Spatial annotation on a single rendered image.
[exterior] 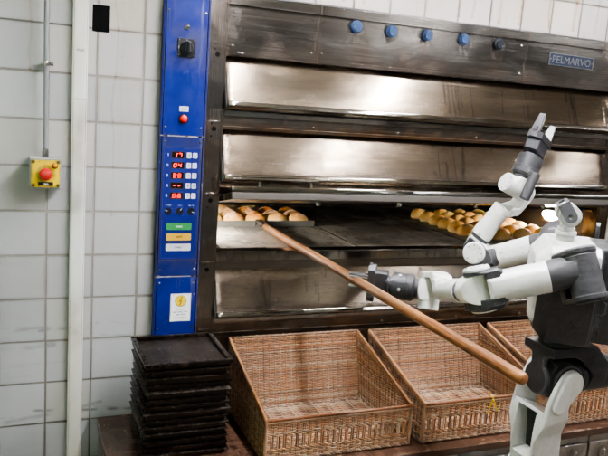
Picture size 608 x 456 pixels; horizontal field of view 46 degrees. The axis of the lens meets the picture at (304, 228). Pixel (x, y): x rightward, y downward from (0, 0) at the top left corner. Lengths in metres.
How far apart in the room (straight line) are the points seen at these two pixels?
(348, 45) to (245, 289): 1.01
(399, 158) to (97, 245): 1.22
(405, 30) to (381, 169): 0.55
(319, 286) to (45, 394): 1.09
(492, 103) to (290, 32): 0.93
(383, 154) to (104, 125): 1.08
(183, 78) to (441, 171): 1.13
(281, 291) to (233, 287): 0.19
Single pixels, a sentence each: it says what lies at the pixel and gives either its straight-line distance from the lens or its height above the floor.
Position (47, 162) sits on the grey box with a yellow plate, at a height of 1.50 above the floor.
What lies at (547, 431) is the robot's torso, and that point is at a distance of 2.36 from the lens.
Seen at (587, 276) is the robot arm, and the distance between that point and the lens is 2.03.
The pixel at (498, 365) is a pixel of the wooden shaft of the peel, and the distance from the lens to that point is 1.71.
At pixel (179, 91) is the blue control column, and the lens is 2.52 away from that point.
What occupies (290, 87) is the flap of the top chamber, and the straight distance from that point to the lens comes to 2.67.
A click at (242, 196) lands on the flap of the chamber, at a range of 2.48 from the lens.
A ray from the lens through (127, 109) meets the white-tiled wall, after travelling 2.52.
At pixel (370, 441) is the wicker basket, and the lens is 2.57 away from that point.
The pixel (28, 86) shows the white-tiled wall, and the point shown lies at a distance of 2.50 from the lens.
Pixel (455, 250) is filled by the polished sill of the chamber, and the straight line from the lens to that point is 3.09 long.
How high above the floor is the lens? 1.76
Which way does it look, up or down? 10 degrees down
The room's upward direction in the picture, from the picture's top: 4 degrees clockwise
